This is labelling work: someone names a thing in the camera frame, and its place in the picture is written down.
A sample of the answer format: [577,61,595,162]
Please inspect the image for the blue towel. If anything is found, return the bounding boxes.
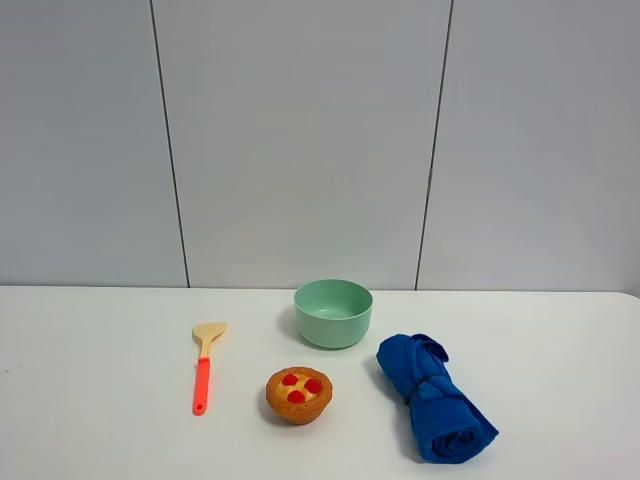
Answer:
[376,334,499,464]

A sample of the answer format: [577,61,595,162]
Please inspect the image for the green plastic bowl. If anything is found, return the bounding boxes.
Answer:
[294,279,373,349]

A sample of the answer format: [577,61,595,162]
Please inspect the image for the toy fruit tart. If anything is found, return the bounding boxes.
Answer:
[265,366,333,425]

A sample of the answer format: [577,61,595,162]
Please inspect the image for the black band on towel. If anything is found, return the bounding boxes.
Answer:
[404,375,440,406]

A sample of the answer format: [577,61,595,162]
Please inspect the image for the wooden spatula orange handle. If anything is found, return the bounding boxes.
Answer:
[192,323,227,416]

